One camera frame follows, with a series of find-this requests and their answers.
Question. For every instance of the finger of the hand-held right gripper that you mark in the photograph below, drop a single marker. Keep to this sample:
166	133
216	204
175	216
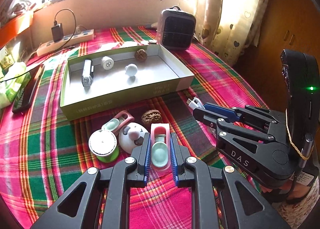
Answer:
225	131
217	111

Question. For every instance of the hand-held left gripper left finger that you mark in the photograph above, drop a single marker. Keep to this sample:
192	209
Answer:
147	161

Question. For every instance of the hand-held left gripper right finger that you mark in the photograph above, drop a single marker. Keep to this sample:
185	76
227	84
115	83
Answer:
174	161

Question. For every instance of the pink clip with green pad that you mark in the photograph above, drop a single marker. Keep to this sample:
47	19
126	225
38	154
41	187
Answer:
160	154
120	119

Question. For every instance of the white panda dome toy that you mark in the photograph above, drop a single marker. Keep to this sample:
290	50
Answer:
130	139

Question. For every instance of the brown walnut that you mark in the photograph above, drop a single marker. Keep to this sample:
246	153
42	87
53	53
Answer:
140	54
150	116

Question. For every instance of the green spool with white top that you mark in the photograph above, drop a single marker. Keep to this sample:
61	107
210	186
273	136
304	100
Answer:
102	142

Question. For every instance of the green and white cardboard box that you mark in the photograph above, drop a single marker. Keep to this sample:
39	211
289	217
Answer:
112	105

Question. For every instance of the black bike light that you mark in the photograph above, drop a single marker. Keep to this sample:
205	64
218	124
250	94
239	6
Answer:
87	73

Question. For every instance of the white ribbed jar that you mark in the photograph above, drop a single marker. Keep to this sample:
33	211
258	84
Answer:
107	63

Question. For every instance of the person's right forearm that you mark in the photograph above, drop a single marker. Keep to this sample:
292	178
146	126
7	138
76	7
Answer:
297	209

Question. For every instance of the small desk fan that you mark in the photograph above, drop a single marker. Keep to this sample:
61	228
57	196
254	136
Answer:
175	31

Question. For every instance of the small dark adapter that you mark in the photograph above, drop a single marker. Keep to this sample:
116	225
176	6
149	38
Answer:
151	42

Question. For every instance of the heart print curtain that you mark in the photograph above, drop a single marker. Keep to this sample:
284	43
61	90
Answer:
225	6

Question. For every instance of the wooden cabinet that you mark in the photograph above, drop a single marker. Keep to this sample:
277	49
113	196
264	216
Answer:
280	18

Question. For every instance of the black smartphone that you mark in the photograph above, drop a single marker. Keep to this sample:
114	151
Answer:
26	91

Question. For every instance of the white plug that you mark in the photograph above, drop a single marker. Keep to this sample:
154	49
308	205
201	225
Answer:
80	29

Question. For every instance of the white power strip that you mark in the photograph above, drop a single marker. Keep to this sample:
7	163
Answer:
50	47

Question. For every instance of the green and white tissue pack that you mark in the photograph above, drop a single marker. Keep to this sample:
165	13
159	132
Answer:
10	86

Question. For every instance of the black charger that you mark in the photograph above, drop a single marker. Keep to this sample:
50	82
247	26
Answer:
57	32

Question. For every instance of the small green printed packet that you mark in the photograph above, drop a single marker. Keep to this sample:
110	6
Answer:
6	60

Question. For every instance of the orange tray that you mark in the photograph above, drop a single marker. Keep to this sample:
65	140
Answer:
15	27

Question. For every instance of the white plastic bag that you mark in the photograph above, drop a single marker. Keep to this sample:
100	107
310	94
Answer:
20	7

